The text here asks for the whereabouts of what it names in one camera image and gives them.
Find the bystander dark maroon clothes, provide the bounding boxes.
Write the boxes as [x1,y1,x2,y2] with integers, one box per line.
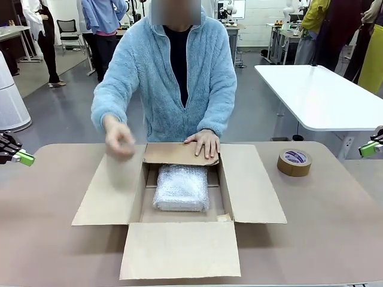
[315,0,375,82]

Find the person's left hand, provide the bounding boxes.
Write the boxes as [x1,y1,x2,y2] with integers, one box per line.
[183,129,221,160]

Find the bystander blue shirt black trousers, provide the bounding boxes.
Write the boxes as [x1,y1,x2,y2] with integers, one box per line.
[81,0,128,84]

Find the bystander yellow green jacket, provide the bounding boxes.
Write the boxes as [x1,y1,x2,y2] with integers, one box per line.
[294,0,332,65]

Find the bystander white sleeves black dress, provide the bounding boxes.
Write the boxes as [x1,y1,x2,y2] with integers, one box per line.
[20,0,65,88]

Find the black tripod stand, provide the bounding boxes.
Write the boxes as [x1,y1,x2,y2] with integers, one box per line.
[129,0,148,28]

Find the person's right forearm blue sleeve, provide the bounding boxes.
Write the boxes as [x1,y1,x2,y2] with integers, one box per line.
[90,79,133,136]

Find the bystander yellow skirt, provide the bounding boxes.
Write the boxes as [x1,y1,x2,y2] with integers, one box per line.
[357,0,383,95]

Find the person's left forearm blue sleeve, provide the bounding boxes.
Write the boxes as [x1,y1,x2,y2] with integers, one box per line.
[196,86,239,140]

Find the person's right hand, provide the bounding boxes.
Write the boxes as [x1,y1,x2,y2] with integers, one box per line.
[104,115,136,164]

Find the person in blue fleece jacket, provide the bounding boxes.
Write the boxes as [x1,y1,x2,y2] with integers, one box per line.
[90,0,239,144]

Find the brown cardboard box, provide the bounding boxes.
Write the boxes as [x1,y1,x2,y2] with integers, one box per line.
[71,142,288,280]

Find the brown packing tape roll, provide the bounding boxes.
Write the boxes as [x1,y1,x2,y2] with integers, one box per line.
[276,148,313,178]

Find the bubble clock bundle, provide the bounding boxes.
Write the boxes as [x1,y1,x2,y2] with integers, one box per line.
[152,163,209,213]

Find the grey workbench table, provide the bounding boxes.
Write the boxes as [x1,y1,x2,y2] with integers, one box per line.
[0,25,43,63]

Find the black mesh office chair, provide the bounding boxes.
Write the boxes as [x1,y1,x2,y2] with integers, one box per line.
[56,19,83,56]

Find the background desk with small items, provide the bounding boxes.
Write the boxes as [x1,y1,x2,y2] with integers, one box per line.
[265,20,303,65]

